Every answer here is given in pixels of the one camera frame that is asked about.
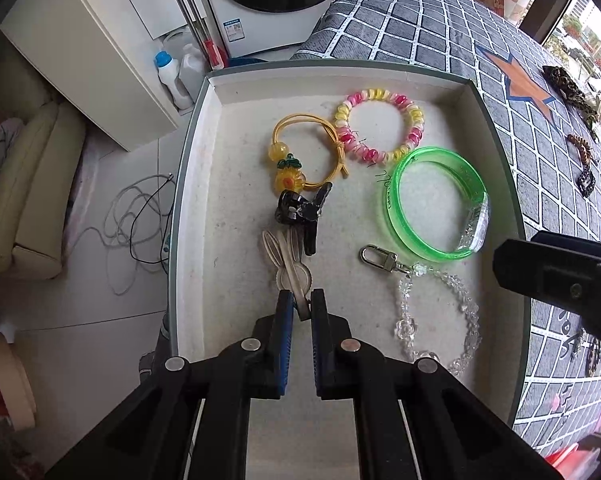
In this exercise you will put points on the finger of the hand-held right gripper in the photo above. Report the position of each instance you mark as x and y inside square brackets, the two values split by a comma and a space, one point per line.
[555, 270]

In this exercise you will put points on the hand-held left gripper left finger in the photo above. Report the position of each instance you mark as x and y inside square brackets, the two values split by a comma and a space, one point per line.
[284, 340]

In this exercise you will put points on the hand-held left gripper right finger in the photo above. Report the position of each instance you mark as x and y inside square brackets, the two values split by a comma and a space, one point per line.
[323, 340]

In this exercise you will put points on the beige rabbit hair clip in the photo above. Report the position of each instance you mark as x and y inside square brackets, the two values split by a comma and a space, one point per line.
[293, 275]

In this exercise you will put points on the black claw hair clip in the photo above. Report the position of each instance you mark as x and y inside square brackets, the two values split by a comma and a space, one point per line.
[295, 210]

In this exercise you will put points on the green translucent bangle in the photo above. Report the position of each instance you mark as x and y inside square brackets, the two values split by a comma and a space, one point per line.
[395, 225]

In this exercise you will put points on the white box with green rim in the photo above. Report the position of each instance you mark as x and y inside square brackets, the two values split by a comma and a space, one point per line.
[240, 160]

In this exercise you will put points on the black beaded scrunchie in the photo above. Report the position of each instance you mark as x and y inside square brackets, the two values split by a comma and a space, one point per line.
[586, 180]

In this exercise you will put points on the brown hair clip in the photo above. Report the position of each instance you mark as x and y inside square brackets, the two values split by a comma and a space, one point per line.
[580, 147]

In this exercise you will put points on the pink bow hair clip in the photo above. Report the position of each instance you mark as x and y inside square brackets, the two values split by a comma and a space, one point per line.
[558, 400]

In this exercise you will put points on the olive bow hair clip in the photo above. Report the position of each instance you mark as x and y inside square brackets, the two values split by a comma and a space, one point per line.
[589, 117]

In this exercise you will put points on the red plastic container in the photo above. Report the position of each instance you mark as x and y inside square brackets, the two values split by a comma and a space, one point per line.
[562, 455]

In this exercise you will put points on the leopard print scrunchie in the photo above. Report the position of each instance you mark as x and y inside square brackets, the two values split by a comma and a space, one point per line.
[562, 82]

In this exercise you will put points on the blue-grey checked star tablecloth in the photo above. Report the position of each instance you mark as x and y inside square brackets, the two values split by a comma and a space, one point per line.
[430, 25]

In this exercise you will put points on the white bottle with blue cap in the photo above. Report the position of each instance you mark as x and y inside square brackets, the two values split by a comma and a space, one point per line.
[173, 80]

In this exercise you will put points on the white plastic bottle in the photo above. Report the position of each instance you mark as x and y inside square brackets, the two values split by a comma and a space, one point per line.
[193, 67]

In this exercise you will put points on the beige cushion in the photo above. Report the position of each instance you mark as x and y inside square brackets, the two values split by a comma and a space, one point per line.
[25, 185]

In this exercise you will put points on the white washing machine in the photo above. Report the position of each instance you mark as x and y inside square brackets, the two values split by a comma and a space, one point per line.
[280, 30]

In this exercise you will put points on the grey clothing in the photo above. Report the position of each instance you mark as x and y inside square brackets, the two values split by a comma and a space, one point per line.
[0, 150]

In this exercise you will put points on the white cabinet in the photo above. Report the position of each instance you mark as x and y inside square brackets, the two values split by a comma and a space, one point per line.
[80, 35]

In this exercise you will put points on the dark window frame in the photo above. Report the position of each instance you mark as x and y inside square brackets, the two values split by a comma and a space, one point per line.
[545, 5]

